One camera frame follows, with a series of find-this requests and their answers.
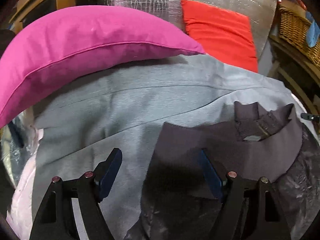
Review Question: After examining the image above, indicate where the dark purple jacket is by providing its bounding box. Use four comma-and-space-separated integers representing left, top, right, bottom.
125, 102, 319, 239

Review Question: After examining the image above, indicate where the pale pink blanket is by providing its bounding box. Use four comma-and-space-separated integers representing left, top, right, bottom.
6, 129, 44, 239

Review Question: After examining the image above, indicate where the clear plastic bag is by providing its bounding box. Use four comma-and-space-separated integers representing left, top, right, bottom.
1, 112, 38, 187

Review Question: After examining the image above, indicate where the grey fleece blanket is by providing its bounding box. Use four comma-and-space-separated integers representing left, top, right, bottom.
32, 55, 294, 239

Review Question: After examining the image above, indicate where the magenta pillow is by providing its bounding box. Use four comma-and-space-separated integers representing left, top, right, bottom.
1, 5, 204, 126

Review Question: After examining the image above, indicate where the red orange cushion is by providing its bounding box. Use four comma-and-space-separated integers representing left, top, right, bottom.
181, 0, 258, 73

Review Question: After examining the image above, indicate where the wicker basket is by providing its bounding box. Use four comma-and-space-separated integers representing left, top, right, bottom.
278, 7, 319, 67

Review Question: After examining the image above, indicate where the light blue cloth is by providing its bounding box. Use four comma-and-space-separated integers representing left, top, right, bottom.
306, 11, 320, 48

